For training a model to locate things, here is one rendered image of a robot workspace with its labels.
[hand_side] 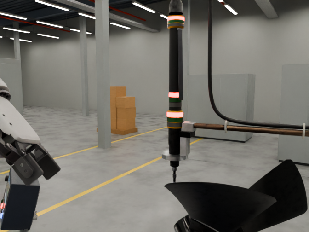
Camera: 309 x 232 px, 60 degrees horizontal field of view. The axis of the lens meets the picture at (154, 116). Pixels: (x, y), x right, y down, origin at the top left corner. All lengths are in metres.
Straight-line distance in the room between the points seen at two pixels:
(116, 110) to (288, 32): 7.96
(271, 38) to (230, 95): 5.61
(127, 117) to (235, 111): 3.45
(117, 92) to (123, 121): 1.02
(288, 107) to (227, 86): 2.34
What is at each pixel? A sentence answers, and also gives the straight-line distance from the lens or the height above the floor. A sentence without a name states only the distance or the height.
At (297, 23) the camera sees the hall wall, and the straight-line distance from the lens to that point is 13.04.
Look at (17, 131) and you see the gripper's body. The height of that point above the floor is 1.57.
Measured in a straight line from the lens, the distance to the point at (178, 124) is 0.70.
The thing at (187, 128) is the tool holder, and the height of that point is 1.53.
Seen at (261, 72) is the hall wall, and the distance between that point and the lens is 12.96.
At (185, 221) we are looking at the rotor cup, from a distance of 0.85.
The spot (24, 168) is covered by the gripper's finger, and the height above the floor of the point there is 1.52.
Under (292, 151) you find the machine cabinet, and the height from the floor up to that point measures 0.26.
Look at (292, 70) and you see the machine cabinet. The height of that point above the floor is 1.93.
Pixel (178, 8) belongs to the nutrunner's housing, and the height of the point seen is 1.83.
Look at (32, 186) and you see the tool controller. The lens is 1.24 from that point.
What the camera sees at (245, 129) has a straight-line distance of 0.66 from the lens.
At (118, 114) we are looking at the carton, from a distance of 9.08.
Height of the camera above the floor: 1.64
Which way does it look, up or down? 7 degrees down
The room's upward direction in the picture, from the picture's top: straight up
